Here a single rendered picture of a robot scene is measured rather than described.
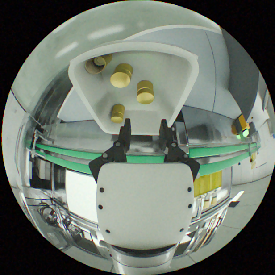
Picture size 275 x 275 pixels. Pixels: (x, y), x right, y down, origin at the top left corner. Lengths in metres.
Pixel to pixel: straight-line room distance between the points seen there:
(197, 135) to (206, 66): 0.19
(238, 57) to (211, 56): 0.08
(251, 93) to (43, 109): 1.02
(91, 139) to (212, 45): 0.46
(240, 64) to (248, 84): 0.04
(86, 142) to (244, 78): 0.52
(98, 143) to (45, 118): 0.62
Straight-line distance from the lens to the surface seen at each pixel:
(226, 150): 0.38
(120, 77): 0.15
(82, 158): 0.38
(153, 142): 0.31
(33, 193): 0.85
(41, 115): 0.82
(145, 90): 0.17
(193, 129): 0.26
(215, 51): 0.25
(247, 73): 0.24
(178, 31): 0.21
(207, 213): 0.82
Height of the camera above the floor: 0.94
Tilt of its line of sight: 22 degrees down
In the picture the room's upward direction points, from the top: 178 degrees counter-clockwise
